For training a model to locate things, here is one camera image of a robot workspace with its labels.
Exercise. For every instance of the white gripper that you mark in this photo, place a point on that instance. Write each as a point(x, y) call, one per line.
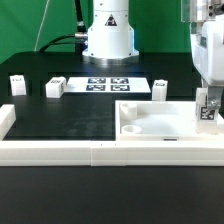
point(207, 49)

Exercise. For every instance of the white square tabletop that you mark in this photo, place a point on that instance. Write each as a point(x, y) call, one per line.
point(160, 121)

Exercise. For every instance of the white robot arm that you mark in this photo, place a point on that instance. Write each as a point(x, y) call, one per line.
point(110, 39)

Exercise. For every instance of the white marker sheet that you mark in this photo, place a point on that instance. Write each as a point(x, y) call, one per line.
point(107, 85)

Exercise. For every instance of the white U-shaped fence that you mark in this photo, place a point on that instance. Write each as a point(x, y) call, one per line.
point(104, 153)

